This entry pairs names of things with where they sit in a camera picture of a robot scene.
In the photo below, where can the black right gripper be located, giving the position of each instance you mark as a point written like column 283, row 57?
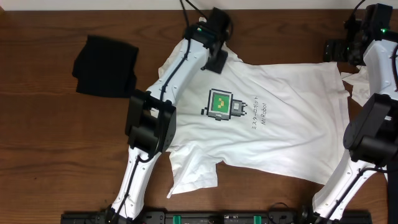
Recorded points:
column 337, row 54

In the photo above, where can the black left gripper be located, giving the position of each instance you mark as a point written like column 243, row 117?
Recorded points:
column 218, row 65

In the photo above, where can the white printed t-shirt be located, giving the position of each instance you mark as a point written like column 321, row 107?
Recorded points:
column 286, row 119

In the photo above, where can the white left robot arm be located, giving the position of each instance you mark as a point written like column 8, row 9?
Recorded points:
column 151, row 117

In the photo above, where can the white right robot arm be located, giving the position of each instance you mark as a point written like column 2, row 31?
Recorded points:
column 370, row 140

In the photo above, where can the white crumpled garment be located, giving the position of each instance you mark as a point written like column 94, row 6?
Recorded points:
column 360, row 82

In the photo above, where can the black folded cloth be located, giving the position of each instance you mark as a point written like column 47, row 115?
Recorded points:
column 105, row 68

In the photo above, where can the dark navy striped garment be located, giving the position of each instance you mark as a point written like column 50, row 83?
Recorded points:
column 392, row 191

